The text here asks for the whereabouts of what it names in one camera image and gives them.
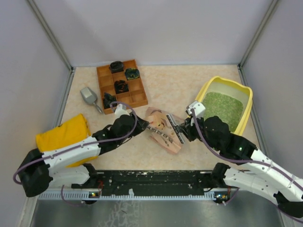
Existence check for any green cat litter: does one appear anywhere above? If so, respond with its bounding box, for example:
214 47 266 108
202 92 243 132

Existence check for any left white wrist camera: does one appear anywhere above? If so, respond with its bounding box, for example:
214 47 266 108
115 104 129 118

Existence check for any black rolled item top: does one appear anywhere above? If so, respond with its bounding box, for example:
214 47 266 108
109 61 124 74

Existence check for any silver metal scoop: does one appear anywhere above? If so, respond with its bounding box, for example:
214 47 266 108
80 87 103 114

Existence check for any yellow cloth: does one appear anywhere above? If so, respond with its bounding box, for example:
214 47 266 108
36 113 91 153

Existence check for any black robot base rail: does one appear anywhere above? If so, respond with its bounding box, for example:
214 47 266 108
71 170 228 197

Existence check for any black orange rolled item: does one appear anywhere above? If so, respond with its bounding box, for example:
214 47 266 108
114 80 129 94

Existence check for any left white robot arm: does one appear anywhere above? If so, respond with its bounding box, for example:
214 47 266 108
13 114 149 197

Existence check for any yellow litter box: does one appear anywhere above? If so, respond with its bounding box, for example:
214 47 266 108
195 76 253 135

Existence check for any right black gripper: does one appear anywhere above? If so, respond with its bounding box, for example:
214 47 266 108
178 112 221 151

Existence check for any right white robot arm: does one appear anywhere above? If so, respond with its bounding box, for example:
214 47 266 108
177 116 303 219

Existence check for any black bag sealing clip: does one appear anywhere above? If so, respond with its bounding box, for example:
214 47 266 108
166 114 185 144

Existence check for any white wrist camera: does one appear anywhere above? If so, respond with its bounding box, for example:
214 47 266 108
186 100 206 118
115 104 129 118

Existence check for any wooden compartment tray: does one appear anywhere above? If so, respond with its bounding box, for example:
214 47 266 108
96 59 148 114

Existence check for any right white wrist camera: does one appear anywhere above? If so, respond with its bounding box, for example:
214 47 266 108
186 100 206 118

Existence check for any dark rolled item lower left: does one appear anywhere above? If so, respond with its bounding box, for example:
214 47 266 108
102 92 116 109

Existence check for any pink cat litter bag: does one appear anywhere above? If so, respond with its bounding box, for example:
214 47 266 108
145 107 184 154

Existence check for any black green rolled item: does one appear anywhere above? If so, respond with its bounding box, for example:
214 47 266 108
125 68 140 80

